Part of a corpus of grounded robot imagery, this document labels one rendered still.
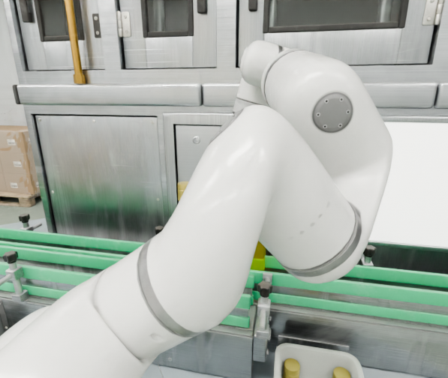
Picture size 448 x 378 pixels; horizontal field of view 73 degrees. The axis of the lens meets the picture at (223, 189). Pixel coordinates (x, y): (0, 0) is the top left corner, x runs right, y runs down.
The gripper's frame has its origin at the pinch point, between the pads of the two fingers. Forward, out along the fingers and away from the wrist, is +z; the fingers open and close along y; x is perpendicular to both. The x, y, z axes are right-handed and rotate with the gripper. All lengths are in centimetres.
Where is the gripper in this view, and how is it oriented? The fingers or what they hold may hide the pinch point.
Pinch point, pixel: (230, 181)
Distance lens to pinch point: 69.3
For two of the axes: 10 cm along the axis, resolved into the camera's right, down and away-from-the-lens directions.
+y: -2.0, 3.0, -9.3
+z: -2.5, 9.0, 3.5
